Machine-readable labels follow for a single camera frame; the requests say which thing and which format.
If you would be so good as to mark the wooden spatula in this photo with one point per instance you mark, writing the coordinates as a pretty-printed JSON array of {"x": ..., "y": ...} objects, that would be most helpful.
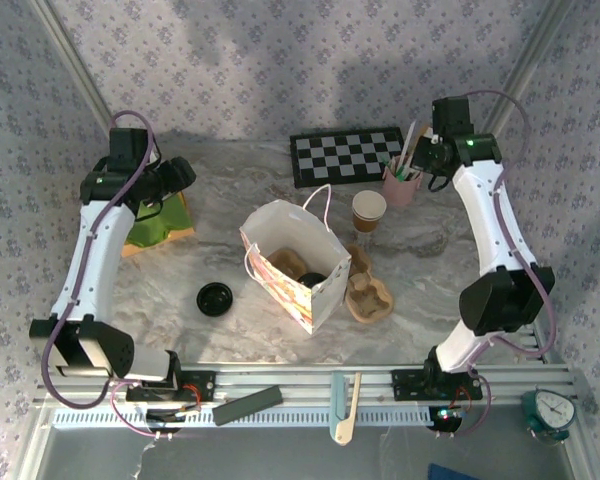
[{"x": 344, "y": 430}]

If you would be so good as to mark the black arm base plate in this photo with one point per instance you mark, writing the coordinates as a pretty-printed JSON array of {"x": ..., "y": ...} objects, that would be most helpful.
[
  {"x": 205, "y": 385},
  {"x": 405, "y": 385}
]

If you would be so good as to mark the brown pulp cup carrier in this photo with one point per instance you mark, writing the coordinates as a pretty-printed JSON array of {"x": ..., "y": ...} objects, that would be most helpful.
[
  {"x": 372, "y": 302},
  {"x": 285, "y": 260}
]

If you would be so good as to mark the green white stirrer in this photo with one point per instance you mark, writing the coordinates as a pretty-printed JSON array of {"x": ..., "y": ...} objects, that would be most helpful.
[{"x": 402, "y": 172}]

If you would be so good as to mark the dark blue cloth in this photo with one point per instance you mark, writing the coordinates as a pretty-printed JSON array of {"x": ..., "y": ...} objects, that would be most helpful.
[{"x": 447, "y": 474}]

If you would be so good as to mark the teal alarm clock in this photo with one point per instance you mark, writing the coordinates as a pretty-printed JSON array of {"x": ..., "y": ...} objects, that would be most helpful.
[{"x": 555, "y": 410}]

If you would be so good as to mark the black flat bar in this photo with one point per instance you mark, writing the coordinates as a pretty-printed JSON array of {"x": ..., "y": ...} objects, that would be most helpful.
[{"x": 247, "y": 405}]

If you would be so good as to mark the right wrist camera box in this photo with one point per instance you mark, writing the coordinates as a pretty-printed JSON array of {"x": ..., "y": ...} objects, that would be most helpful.
[{"x": 436, "y": 140}]

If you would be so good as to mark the brown paper coffee cup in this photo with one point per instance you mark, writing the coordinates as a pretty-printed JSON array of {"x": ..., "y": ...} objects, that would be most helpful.
[
  {"x": 369, "y": 204},
  {"x": 367, "y": 224}
]

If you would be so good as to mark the white wrapped straw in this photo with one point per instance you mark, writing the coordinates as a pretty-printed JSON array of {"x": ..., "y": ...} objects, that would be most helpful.
[{"x": 410, "y": 140}]

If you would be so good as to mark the pink holder cup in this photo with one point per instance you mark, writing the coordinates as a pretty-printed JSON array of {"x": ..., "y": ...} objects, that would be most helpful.
[{"x": 400, "y": 192}]

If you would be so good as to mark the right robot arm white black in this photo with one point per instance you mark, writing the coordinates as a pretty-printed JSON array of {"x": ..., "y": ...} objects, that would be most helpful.
[{"x": 490, "y": 220}]

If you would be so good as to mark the black plastic cup lid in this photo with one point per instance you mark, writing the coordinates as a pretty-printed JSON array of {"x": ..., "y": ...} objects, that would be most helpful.
[
  {"x": 215, "y": 299},
  {"x": 311, "y": 280}
]

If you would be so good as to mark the aluminium frame post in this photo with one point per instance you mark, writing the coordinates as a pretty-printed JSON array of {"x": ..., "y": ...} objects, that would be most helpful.
[
  {"x": 81, "y": 75},
  {"x": 525, "y": 75}
]

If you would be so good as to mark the pale blue bracket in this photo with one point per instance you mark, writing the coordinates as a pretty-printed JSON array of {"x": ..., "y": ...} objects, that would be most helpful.
[{"x": 337, "y": 395}]

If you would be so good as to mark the black controller board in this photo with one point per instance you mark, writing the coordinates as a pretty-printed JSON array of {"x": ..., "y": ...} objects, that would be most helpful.
[
  {"x": 445, "y": 422},
  {"x": 162, "y": 416}
]

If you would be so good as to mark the black grey chessboard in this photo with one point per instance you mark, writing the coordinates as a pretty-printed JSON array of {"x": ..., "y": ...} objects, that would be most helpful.
[{"x": 345, "y": 155}]

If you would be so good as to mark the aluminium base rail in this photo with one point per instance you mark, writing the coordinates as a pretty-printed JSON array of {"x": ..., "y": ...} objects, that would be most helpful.
[{"x": 300, "y": 380}]

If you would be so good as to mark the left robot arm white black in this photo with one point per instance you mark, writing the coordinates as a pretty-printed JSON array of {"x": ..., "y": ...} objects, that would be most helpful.
[{"x": 95, "y": 260}]

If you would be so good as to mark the animal print paper gift bag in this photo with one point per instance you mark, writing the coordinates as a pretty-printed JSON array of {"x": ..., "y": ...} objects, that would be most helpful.
[{"x": 290, "y": 300}]

